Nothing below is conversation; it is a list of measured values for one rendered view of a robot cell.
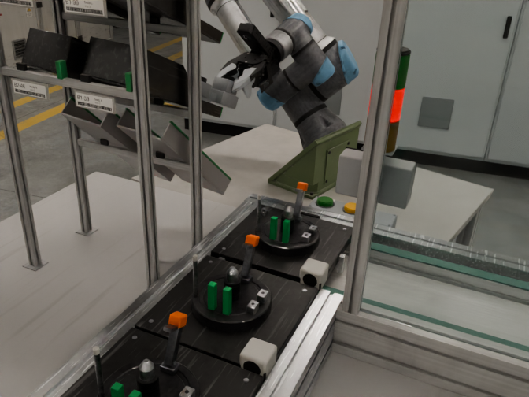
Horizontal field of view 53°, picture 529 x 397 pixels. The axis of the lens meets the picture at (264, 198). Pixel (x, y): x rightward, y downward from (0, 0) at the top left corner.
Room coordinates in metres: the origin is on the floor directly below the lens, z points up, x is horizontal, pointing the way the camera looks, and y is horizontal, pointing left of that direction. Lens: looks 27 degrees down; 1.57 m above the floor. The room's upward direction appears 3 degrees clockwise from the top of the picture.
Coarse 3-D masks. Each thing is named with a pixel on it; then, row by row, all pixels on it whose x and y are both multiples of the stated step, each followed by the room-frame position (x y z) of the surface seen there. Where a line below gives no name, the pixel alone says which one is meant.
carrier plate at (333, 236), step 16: (256, 208) 1.12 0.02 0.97; (272, 208) 1.12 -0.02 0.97; (240, 224) 1.03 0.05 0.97; (256, 224) 1.04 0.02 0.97; (320, 224) 1.05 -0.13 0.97; (336, 224) 1.05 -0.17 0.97; (224, 240) 0.96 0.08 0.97; (240, 240) 0.97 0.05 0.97; (320, 240) 0.98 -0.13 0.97; (336, 240) 0.98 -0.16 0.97; (224, 256) 0.91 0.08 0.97; (240, 256) 0.91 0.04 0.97; (256, 256) 0.91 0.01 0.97; (272, 256) 0.91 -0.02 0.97; (304, 256) 0.92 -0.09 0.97; (320, 256) 0.92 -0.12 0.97; (336, 256) 0.92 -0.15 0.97; (272, 272) 0.86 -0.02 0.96; (288, 272) 0.86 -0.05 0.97; (320, 288) 0.83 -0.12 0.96
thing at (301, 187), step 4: (300, 184) 1.05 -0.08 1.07; (304, 184) 1.04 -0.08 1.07; (300, 188) 1.04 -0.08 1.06; (304, 188) 1.04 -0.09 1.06; (300, 192) 1.02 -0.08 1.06; (304, 192) 1.05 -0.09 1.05; (300, 196) 1.04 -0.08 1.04; (296, 200) 1.04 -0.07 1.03; (300, 200) 1.04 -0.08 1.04; (296, 204) 1.04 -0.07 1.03; (300, 204) 1.03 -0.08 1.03; (296, 208) 1.03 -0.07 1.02; (300, 208) 1.03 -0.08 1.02; (296, 212) 1.03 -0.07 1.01; (300, 212) 1.03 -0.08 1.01; (296, 216) 1.03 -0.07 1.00
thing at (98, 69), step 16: (96, 48) 0.99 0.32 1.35; (112, 48) 0.97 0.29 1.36; (128, 48) 0.95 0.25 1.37; (96, 64) 0.97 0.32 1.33; (112, 64) 0.96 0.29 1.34; (128, 64) 0.94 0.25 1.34; (160, 64) 0.98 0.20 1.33; (176, 64) 1.01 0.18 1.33; (112, 80) 0.94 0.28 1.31; (160, 80) 0.98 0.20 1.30; (176, 80) 1.01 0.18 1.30; (160, 96) 0.97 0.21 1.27; (176, 96) 1.01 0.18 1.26; (208, 112) 1.09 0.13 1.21
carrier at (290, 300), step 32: (192, 288) 0.79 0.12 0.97; (224, 288) 0.70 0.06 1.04; (256, 288) 0.77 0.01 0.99; (288, 288) 0.80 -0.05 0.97; (160, 320) 0.70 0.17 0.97; (192, 320) 0.70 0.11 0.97; (224, 320) 0.68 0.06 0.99; (256, 320) 0.70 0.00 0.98; (288, 320) 0.72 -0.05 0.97; (224, 352) 0.63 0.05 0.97; (256, 352) 0.61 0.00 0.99
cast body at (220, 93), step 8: (216, 80) 1.24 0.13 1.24; (224, 80) 1.23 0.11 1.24; (232, 80) 1.24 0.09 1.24; (216, 88) 1.23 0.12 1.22; (224, 88) 1.22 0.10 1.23; (216, 96) 1.21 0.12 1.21; (224, 96) 1.21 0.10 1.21; (232, 96) 1.23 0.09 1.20; (224, 104) 1.21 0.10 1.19; (232, 104) 1.23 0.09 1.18
